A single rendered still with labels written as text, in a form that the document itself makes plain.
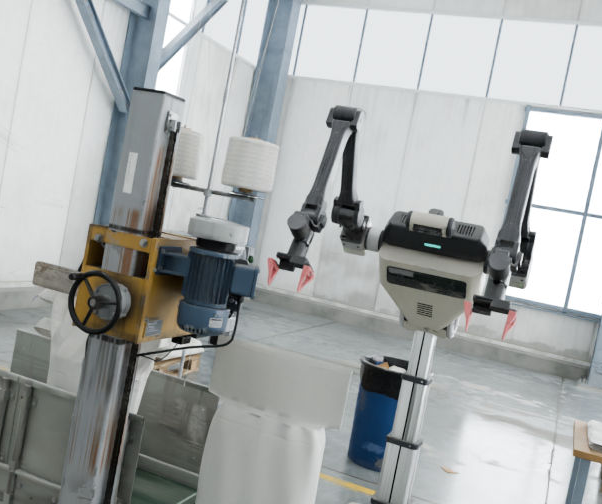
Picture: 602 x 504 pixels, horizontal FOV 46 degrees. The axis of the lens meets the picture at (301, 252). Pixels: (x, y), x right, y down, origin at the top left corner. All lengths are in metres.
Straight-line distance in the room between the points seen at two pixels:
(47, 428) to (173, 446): 0.58
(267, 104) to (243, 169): 9.02
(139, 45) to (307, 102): 3.54
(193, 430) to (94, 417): 0.79
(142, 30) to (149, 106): 6.43
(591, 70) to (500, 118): 1.31
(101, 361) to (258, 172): 0.73
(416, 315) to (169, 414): 1.08
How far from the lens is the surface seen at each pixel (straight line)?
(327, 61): 11.26
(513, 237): 2.08
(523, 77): 10.56
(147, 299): 2.10
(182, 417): 2.97
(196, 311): 2.07
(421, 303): 2.70
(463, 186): 10.36
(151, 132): 2.12
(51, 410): 2.65
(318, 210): 2.20
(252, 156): 2.17
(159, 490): 2.82
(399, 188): 10.54
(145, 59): 8.42
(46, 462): 2.70
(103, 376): 2.20
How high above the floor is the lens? 1.48
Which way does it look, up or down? 3 degrees down
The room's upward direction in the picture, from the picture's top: 11 degrees clockwise
